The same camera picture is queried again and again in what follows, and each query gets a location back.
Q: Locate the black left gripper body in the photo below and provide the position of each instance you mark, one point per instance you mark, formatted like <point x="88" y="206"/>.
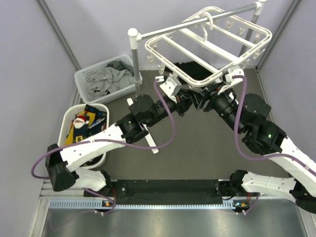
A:
<point x="179" y="104"/>

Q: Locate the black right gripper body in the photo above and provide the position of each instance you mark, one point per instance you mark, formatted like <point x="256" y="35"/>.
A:
<point x="208" y="95"/>

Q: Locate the white clip sock hanger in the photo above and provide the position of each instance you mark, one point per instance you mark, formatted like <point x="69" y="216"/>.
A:
<point x="196" y="28"/>

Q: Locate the navy yellow patch sock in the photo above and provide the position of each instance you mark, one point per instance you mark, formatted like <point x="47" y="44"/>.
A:
<point x="78" y="132"/>

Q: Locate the navy santa sock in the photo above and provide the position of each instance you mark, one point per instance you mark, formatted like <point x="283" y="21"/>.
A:
<point x="81" y="122"/>

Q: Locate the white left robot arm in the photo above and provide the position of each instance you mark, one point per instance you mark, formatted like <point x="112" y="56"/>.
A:
<point x="65" y="166"/>

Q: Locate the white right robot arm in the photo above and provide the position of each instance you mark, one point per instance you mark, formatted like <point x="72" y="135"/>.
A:
<point x="248" y="116"/>

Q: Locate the black garment on floor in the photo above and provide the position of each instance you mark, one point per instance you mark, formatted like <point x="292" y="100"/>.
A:
<point x="194" y="70"/>

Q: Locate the grey clothes pile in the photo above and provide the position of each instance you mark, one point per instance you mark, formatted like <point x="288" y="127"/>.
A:
<point x="109" y="79"/>

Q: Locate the white rectangular laundry basket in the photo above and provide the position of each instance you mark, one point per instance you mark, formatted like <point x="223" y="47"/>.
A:
<point x="82" y="81"/>

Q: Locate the grey white drying rack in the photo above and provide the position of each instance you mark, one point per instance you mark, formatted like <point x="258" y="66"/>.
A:
<point x="134" y="41"/>

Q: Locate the black blue patterned sock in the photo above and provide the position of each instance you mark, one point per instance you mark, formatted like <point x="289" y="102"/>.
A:
<point x="100" y="118"/>

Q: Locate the white oval sock basket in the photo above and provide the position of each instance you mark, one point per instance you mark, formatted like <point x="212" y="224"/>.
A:
<point x="79" y="110"/>

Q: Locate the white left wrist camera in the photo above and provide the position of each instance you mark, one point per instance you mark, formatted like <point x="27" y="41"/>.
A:
<point x="169" y="86"/>

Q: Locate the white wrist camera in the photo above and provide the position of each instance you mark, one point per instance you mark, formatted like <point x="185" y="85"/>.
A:
<point x="169" y="86"/>
<point x="234" y="76"/>

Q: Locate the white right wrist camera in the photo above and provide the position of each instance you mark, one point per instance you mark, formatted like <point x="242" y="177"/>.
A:
<point x="234" y="76"/>

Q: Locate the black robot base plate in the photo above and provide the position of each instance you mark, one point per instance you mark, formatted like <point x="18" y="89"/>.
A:
<point x="163" y="192"/>

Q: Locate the grey slotted cable duct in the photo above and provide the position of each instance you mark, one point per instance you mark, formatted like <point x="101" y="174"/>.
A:
<point x="104" y="205"/>

